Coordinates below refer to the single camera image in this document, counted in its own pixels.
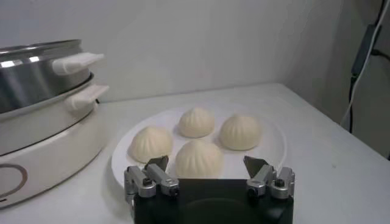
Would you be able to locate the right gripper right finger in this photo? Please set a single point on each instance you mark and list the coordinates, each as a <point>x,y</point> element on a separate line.
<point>259,182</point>

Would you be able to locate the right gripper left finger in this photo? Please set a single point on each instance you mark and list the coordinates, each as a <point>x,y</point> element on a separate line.
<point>166,182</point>

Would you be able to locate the white steamed baozi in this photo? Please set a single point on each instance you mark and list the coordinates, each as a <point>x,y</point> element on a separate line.
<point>240,132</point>
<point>150,144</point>
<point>196,121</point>
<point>199,158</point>

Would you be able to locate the round white plate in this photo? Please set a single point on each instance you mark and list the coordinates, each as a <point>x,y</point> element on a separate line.
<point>271,152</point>

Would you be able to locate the white electric cooker base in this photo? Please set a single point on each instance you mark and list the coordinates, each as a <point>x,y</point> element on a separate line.
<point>55,146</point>

